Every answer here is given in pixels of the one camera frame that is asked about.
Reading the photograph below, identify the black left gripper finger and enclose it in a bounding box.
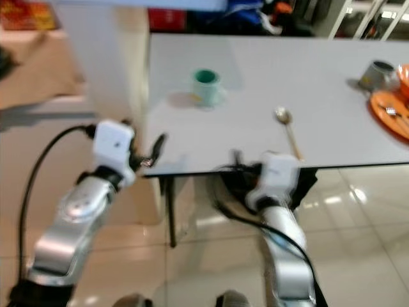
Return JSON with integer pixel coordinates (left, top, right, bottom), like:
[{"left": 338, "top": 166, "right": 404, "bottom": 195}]
[{"left": 148, "top": 132, "right": 169, "bottom": 162}]

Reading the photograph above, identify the dark table leg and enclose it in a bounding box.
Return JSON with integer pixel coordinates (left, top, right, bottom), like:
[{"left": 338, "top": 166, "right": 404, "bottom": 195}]
[{"left": 164, "top": 176, "right": 179, "bottom": 249}]

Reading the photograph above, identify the gold metal spoon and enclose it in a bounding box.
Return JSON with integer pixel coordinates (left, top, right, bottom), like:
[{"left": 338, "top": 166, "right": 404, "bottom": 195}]
[{"left": 274, "top": 106, "right": 304, "bottom": 161}]

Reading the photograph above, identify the teal ceramic mug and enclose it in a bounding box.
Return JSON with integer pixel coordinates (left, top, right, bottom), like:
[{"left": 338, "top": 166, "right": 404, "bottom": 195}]
[{"left": 192, "top": 68, "right": 226, "bottom": 108}]

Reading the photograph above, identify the white counter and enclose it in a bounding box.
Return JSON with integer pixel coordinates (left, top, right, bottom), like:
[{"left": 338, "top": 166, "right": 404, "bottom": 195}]
[{"left": 51, "top": 0, "right": 231, "bottom": 122}]

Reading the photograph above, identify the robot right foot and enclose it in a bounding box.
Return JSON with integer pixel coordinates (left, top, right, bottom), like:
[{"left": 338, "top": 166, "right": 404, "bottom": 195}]
[{"left": 214, "top": 291, "right": 254, "bottom": 307}]

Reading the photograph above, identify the plain red box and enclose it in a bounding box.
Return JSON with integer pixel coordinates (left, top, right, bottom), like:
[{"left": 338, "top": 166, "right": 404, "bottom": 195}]
[{"left": 148, "top": 10, "right": 187, "bottom": 32}]

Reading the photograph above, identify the beige cloth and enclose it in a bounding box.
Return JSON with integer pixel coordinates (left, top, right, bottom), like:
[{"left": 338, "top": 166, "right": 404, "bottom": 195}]
[{"left": 0, "top": 31, "right": 86, "bottom": 107}]

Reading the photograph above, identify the blue bag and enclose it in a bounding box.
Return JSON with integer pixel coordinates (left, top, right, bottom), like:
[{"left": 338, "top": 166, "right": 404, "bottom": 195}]
[{"left": 224, "top": 0, "right": 289, "bottom": 33}]

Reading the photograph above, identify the orange and black tool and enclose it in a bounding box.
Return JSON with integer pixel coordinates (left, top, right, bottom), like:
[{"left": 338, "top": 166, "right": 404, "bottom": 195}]
[{"left": 272, "top": 2, "right": 292, "bottom": 20}]

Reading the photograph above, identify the silver fork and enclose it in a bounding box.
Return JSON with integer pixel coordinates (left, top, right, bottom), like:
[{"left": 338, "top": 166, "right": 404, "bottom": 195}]
[{"left": 383, "top": 106, "right": 409, "bottom": 126}]

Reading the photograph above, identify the dark green plate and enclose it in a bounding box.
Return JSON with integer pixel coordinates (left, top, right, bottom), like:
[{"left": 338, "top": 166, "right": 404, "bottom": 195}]
[{"left": 0, "top": 46, "right": 14, "bottom": 75}]

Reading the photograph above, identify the red printed box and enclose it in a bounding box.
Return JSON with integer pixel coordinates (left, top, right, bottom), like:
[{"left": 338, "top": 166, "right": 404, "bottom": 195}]
[{"left": 0, "top": 0, "right": 58, "bottom": 32}]

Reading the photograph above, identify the orange bowl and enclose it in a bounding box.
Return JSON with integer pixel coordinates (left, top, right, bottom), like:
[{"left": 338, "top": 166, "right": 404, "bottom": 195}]
[{"left": 396, "top": 64, "right": 409, "bottom": 100}]

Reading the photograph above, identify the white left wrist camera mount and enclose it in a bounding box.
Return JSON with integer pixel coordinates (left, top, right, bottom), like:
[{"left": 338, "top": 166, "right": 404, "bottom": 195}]
[{"left": 93, "top": 120, "right": 137, "bottom": 172}]

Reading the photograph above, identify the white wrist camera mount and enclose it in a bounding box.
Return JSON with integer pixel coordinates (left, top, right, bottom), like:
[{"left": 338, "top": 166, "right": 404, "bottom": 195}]
[
  {"left": 93, "top": 120, "right": 137, "bottom": 172},
  {"left": 246, "top": 152, "right": 300, "bottom": 212}
]

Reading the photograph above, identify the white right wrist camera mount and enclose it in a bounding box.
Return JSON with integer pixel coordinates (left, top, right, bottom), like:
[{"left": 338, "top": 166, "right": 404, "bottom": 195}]
[{"left": 246, "top": 152, "right": 300, "bottom": 212}]

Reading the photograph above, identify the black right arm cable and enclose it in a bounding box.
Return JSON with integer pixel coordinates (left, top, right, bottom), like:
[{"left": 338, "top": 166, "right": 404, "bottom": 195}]
[{"left": 214, "top": 191, "right": 318, "bottom": 303}]

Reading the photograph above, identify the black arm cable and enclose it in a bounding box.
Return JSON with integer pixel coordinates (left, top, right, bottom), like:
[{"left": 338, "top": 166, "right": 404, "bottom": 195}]
[
  {"left": 214, "top": 191, "right": 318, "bottom": 303},
  {"left": 18, "top": 125, "right": 96, "bottom": 286}
]

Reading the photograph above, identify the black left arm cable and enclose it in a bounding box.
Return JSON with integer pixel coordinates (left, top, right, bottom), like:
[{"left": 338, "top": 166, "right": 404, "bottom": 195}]
[{"left": 18, "top": 125, "right": 96, "bottom": 286}]

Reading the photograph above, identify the white shelf frame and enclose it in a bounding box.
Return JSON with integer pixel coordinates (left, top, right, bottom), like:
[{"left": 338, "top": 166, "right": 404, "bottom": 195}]
[{"left": 326, "top": 0, "right": 409, "bottom": 43}]

